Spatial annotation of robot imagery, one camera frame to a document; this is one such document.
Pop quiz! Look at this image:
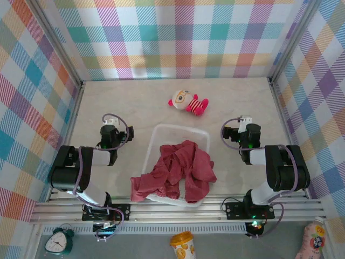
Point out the aluminium frame post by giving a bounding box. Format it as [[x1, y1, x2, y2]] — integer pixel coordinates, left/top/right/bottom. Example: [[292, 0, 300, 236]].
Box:
[[28, 0, 87, 87], [267, 0, 322, 85]]

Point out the plush doll with glasses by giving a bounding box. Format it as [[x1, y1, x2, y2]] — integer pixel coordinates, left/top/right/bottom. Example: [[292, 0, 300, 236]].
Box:
[[168, 89, 210, 117]]

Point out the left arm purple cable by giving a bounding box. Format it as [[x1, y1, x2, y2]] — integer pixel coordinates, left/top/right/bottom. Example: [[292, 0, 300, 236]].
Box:
[[72, 113, 129, 242]]

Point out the white plastic basket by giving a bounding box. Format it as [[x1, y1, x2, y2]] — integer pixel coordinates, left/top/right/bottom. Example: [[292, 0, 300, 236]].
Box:
[[141, 124, 211, 209]]

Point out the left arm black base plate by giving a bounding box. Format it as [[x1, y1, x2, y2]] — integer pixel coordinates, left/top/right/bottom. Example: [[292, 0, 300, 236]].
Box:
[[81, 203, 131, 222]]

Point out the pink drink bottle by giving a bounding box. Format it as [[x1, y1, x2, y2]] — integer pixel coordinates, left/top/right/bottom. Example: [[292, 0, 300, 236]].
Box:
[[295, 217, 327, 259]]

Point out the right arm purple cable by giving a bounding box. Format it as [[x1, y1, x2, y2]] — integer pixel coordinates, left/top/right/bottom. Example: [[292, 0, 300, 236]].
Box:
[[220, 118, 299, 240]]

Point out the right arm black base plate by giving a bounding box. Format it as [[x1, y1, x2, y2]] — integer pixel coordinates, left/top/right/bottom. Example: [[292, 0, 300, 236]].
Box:
[[225, 201, 276, 220]]

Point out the aluminium frame rail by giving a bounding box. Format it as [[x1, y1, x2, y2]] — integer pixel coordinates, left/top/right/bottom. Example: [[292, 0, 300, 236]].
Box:
[[29, 194, 326, 225]]

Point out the white slotted cable duct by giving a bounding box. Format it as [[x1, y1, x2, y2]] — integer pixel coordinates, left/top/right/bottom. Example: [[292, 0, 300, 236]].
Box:
[[43, 224, 247, 235]]

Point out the yellow lidded snack cup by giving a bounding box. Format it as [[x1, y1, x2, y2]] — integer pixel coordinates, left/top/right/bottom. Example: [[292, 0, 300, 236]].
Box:
[[170, 230, 196, 259]]

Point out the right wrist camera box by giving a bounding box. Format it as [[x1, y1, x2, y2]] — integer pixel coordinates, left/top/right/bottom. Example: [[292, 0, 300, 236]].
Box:
[[238, 115, 253, 128]]

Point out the green alarm clock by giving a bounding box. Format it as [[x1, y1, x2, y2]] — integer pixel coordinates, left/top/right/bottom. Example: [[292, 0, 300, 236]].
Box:
[[44, 223, 75, 255]]

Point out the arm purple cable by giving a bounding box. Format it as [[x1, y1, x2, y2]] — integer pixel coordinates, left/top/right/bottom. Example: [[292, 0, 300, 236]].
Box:
[[72, 113, 129, 242], [220, 118, 299, 240]]

